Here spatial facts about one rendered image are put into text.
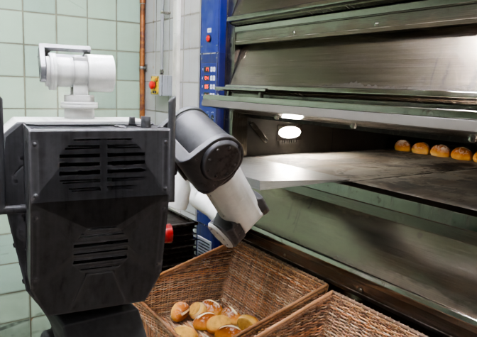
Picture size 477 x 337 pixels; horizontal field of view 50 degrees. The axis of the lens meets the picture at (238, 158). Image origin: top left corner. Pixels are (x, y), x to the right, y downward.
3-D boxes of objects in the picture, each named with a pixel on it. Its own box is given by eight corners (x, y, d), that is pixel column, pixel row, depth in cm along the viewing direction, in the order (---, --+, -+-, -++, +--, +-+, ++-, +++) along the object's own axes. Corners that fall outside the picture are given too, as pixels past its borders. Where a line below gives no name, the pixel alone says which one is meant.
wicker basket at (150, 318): (235, 301, 213) (237, 236, 209) (328, 364, 166) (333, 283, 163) (123, 327, 187) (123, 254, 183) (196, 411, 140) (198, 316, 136)
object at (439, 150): (426, 155, 236) (427, 143, 235) (435, 155, 240) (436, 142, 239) (445, 158, 228) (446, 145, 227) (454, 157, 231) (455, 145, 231)
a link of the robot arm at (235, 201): (284, 221, 118) (253, 157, 103) (246, 262, 114) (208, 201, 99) (250, 201, 126) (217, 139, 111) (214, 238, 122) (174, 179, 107)
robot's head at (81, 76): (116, 105, 89) (115, 54, 88) (54, 104, 85) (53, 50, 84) (107, 103, 95) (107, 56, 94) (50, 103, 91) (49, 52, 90)
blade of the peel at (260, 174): (259, 190, 144) (260, 180, 143) (171, 162, 189) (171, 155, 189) (350, 179, 164) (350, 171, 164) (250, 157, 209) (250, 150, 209)
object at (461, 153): (446, 158, 227) (448, 145, 227) (456, 157, 231) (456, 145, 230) (467, 161, 219) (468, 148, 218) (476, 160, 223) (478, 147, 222)
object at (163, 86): (163, 95, 259) (163, 75, 258) (172, 96, 251) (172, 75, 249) (150, 95, 255) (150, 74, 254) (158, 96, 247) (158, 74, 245)
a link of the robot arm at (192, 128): (253, 174, 100) (228, 125, 91) (216, 202, 99) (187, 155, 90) (223, 147, 109) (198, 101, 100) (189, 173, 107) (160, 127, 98)
